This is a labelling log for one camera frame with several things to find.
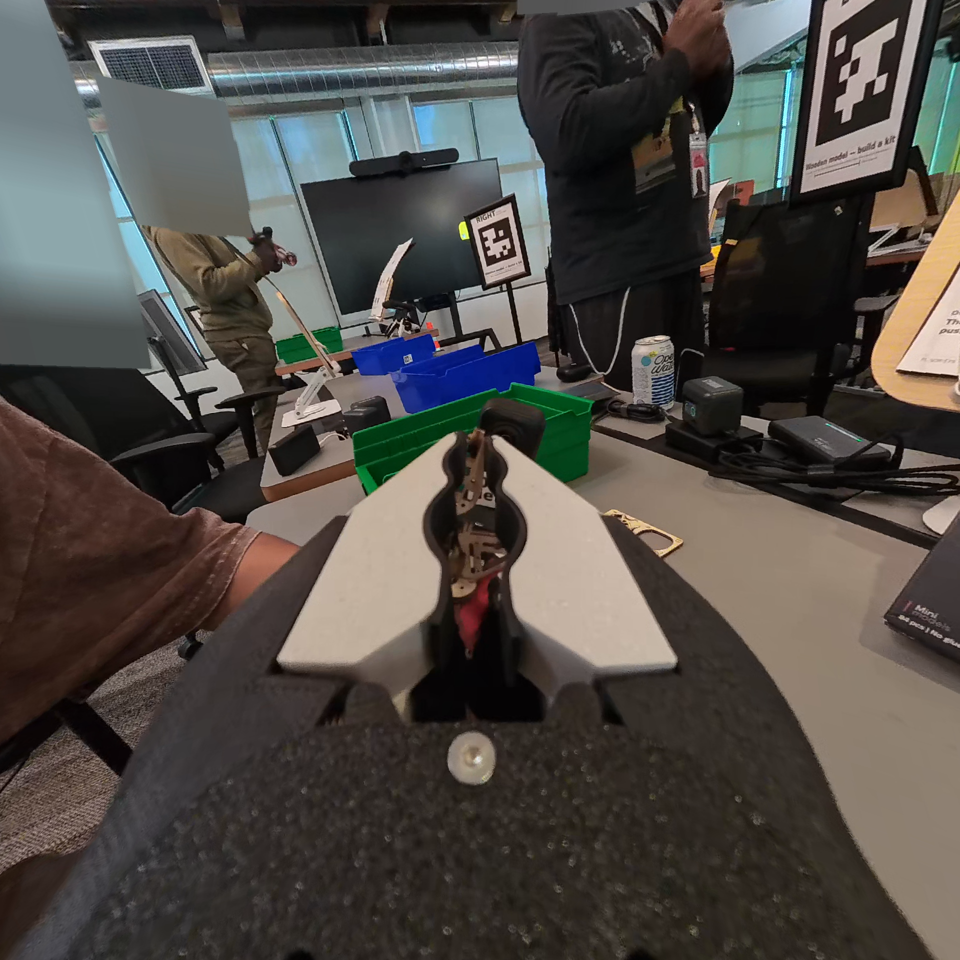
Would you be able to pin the black flat phone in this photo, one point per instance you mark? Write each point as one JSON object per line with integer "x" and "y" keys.
{"x": 592, "y": 391}

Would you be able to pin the large black screen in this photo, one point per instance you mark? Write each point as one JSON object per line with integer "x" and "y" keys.
{"x": 405, "y": 240}

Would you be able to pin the black video bar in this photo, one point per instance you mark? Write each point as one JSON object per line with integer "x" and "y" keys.
{"x": 405, "y": 162}

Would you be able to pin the white desk stand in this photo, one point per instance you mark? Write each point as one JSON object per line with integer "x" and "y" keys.
{"x": 313, "y": 413}

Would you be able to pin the wooden sheet offcut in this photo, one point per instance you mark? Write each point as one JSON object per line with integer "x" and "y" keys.
{"x": 652, "y": 536}

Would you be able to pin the small blue plastic bin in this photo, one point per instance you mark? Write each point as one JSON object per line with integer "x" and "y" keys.
{"x": 379, "y": 358}

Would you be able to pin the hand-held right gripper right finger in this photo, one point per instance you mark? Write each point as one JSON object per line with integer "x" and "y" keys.
{"x": 592, "y": 592}

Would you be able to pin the silver air duct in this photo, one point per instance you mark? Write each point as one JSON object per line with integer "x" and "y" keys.
{"x": 360, "y": 69}

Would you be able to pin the small green plastic bin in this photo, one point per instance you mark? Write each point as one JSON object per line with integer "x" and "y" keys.
{"x": 300, "y": 347}

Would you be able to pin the person's left forearm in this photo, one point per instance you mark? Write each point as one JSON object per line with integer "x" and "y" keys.
{"x": 259, "y": 574}

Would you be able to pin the black camera device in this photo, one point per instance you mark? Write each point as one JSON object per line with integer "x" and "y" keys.
{"x": 367, "y": 417}

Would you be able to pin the black battery charger block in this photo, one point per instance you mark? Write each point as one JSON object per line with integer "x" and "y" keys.
{"x": 712, "y": 409}

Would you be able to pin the small black case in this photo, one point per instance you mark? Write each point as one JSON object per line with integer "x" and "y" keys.
{"x": 574, "y": 371}

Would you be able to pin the black product box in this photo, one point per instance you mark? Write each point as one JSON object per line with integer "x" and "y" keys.
{"x": 934, "y": 592}

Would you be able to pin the small black box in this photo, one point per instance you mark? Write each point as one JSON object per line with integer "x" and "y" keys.
{"x": 294, "y": 450}

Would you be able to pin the small framed tag sign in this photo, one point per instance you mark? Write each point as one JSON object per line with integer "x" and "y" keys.
{"x": 496, "y": 244}

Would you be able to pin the ceiling air vent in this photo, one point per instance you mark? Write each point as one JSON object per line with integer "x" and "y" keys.
{"x": 154, "y": 66}

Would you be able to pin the black office chair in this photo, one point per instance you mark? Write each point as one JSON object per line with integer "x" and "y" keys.
{"x": 787, "y": 300}
{"x": 82, "y": 427}

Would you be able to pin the large green plastic bin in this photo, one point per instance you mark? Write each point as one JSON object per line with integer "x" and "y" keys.
{"x": 405, "y": 454}

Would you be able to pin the wooden model assembly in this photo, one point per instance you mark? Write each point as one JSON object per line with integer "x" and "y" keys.
{"x": 472, "y": 525}

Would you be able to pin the white printed paper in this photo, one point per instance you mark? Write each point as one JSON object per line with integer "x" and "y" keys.
{"x": 937, "y": 337}

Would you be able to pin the white paper on tripod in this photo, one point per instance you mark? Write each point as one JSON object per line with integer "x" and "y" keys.
{"x": 390, "y": 277}

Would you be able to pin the round wooden table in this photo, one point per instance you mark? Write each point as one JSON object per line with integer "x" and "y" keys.
{"x": 900, "y": 330}

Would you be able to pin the person's brown shirt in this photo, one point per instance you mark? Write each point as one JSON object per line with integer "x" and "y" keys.
{"x": 90, "y": 570}

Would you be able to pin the large blue plastic bin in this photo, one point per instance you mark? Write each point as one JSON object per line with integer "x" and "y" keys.
{"x": 465, "y": 382}

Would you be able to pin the large framed tag sign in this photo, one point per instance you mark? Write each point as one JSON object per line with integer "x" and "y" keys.
{"x": 866, "y": 90}

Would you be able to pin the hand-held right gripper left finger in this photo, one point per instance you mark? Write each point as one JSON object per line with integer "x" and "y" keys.
{"x": 367, "y": 592}

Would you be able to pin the white drink can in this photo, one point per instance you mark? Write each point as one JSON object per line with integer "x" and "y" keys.
{"x": 653, "y": 375}

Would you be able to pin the small red object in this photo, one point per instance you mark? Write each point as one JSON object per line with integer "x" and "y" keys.
{"x": 474, "y": 615}

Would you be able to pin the black power bank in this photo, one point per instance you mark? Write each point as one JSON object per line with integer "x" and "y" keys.
{"x": 825, "y": 440}

